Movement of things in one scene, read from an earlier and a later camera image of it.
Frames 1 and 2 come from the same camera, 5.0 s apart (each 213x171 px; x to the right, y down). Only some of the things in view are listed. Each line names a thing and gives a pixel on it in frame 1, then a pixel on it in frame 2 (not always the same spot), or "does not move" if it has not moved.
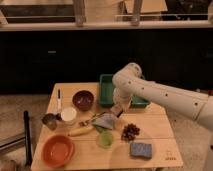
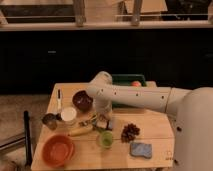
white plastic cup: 68,114 does not move
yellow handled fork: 82,123 does not move
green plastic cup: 104,140 does not move
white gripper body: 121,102 to 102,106
